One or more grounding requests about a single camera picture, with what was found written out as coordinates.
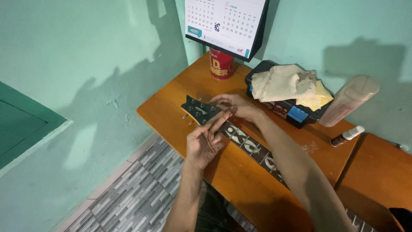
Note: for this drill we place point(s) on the red tin can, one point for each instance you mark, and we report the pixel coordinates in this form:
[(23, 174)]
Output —
[(221, 66)]

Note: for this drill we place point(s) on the small brown bottle white cap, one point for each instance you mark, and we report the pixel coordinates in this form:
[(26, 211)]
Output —
[(346, 136)]

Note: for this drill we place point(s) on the guitar neck with black headstock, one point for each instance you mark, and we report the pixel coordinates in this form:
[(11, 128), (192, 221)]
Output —
[(249, 145)]

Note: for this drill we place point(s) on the person's left hand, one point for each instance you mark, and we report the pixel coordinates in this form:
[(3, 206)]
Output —
[(199, 146)]

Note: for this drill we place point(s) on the crumpled white cloth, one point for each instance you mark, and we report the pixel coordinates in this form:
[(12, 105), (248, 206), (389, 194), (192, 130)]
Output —
[(283, 83)]

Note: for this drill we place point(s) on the black object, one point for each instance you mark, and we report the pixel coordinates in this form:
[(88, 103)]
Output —
[(402, 220)]

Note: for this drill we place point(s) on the large white plastic bottle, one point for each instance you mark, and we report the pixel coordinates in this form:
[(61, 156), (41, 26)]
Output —
[(347, 100)]

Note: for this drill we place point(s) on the yellow cloth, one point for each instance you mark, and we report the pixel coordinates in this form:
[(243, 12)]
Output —
[(318, 98)]

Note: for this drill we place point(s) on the green window panel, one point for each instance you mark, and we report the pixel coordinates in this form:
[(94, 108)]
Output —
[(22, 129)]

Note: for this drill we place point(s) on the person's right hand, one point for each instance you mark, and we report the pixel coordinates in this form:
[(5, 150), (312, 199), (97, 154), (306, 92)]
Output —
[(239, 106)]

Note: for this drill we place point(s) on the person's dark shorts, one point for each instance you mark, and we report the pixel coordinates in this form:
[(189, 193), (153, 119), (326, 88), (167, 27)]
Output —
[(214, 209)]

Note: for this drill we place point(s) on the white desk calendar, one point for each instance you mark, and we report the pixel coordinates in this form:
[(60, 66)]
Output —
[(222, 25)]

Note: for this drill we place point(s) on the black toolbox with blue latch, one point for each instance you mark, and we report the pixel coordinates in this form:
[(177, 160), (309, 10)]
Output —
[(289, 111)]

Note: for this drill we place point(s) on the person's right fingers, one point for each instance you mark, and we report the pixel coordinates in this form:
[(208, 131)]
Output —
[(222, 101)]

